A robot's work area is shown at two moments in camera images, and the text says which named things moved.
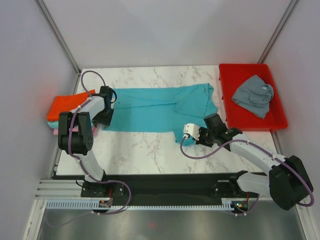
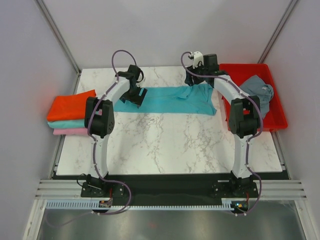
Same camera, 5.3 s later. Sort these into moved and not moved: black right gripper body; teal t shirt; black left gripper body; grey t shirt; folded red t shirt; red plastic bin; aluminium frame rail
Moved: black right gripper body; teal t shirt; black left gripper body
Not moved: red plastic bin; aluminium frame rail; folded red t shirt; grey t shirt
